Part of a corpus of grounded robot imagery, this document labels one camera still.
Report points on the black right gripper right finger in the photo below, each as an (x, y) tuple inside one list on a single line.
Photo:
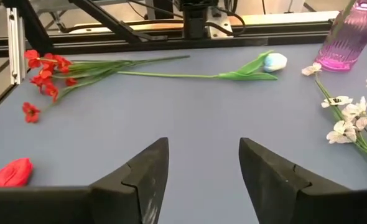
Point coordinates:
[(280, 199)]

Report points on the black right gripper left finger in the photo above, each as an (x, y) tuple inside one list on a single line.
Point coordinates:
[(124, 199)]

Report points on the white blossom flower spray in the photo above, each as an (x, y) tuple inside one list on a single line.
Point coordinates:
[(342, 132)]

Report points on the red tulip green stem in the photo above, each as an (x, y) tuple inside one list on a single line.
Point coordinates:
[(12, 174)]

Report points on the white tulip green stem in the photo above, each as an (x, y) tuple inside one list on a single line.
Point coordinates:
[(275, 62)]

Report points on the red small-blossom flower spray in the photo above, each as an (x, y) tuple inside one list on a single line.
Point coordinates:
[(48, 66)]

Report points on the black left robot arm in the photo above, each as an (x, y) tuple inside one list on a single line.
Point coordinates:
[(194, 21)]

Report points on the purple ribbed glass vase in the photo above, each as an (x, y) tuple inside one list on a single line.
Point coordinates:
[(348, 40)]

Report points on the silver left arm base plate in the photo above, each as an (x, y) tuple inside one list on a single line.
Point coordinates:
[(221, 30)]

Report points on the silver aluminium extrusion post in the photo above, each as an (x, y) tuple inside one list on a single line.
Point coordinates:
[(15, 46)]

